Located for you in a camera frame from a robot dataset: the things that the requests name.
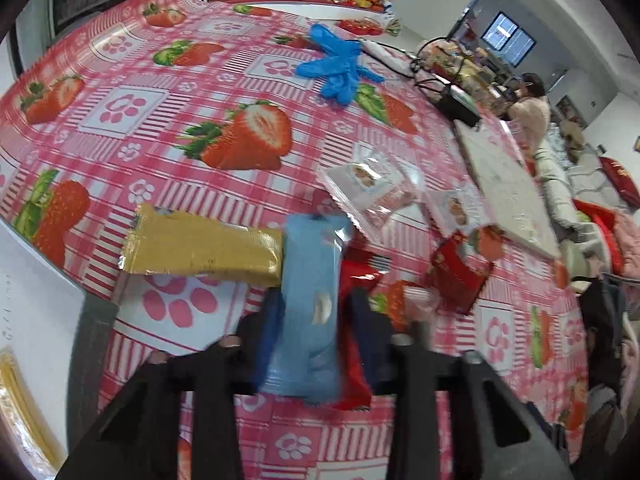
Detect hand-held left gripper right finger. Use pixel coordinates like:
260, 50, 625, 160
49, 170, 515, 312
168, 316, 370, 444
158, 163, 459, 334
349, 286, 574, 480

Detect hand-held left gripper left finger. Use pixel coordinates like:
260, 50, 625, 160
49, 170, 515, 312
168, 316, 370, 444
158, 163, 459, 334
57, 289, 284, 480

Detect light blue snack packet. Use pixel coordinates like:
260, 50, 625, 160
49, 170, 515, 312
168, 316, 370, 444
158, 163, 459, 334
260, 212, 355, 405

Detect small red snack packet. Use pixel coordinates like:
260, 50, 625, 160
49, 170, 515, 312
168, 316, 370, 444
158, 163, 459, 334
431, 231, 503, 317

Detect gold snack packet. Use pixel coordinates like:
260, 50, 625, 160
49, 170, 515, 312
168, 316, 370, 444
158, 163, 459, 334
119, 203, 284, 289

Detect grey box with white inside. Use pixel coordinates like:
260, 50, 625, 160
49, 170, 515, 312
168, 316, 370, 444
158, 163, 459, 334
0, 217, 119, 468

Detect white pink snack packet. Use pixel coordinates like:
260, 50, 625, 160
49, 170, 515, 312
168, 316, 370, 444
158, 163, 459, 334
321, 144, 417, 242
424, 189, 495, 237

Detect white flat box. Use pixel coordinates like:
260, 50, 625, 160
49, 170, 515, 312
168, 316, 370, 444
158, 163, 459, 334
453, 118, 562, 261

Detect dark clothing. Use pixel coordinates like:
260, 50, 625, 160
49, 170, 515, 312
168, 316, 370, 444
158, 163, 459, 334
574, 274, 640, 477

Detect black power adapter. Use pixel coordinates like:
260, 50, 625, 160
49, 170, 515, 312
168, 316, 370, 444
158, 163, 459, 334
434, 84, 484, 129

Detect grey sofa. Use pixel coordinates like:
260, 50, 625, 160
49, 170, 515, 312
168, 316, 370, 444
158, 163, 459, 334
534, 122, 640, 283

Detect blue rubber gloves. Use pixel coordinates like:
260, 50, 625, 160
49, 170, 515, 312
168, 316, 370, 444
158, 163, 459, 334
294, 23, 385, 107

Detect pile of assorted goods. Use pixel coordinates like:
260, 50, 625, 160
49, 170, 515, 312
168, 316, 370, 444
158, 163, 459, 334
424, 39, 507, 107

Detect red pillow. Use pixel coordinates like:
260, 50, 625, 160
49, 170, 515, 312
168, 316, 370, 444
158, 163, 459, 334
596, 156, 640, 209

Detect window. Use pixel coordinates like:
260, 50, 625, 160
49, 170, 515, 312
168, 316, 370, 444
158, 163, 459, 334
481, 11, 538, 67

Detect black cable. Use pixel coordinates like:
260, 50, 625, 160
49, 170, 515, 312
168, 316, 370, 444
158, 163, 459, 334
357, 36, 451, 96

